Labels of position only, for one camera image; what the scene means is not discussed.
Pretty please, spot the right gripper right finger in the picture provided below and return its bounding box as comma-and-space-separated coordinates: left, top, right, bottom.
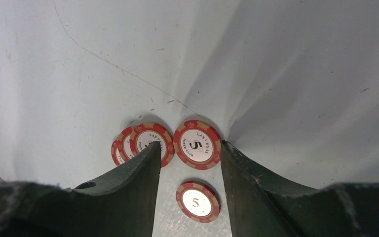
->
221, 141, 379, 237

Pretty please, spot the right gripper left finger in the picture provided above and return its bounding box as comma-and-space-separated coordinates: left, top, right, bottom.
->
0, 142, 161, 237

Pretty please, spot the red poker chip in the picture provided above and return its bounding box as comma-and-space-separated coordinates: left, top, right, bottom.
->
175, 180, 221, 223
117, 126, 134, 164
173, 119, 222, 170
130, 122, 175, 167
111, 140, 125, 166

